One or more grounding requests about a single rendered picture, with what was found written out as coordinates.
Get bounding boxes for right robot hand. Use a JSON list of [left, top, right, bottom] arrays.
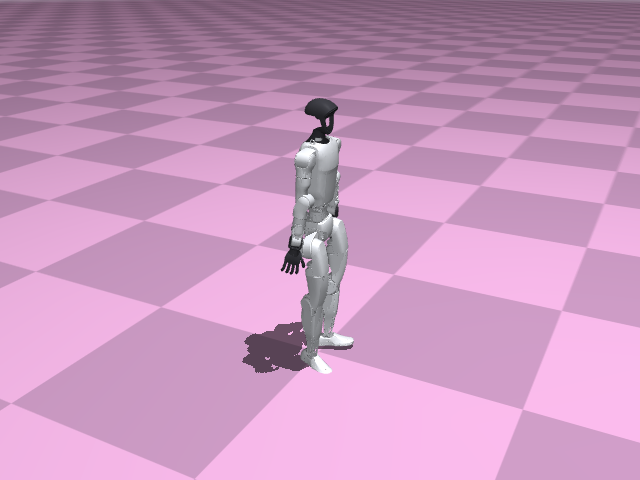
[[281, 235, 305, 275]]

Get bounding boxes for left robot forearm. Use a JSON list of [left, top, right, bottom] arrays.
[[327, 185, 339, 215]]

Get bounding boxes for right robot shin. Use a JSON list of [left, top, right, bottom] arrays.
[[301, 297, 323, 359]]

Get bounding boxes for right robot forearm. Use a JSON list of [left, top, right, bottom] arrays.
[[291, 197, 309, 247]]

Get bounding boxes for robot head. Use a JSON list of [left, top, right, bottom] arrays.
[[305, 98, 338, 144]]

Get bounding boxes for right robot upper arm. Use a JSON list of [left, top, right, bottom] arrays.
[[294, 148, 316, 209]]

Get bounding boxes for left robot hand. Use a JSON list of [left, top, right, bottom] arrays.
[[330, 207, 339, 238]]

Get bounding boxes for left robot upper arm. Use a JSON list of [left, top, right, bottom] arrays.
[[330, 136, 341, 185]]

